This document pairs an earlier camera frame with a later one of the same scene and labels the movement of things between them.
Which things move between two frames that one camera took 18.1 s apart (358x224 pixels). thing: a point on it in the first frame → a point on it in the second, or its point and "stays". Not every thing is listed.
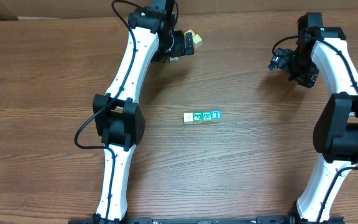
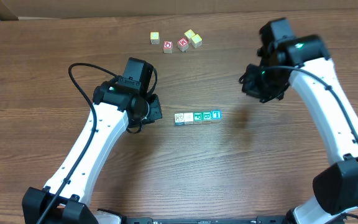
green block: [197, 117] stays
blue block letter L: [216, 116] stays
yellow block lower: [197, 40] stays
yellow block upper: [190, 30] stays
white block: [188, 118] stays
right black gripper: [282, 62] → [252, 86]
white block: [174, 58] → [179, 119]
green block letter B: [206, 117] stays
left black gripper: [188, 43] → [155, 109]
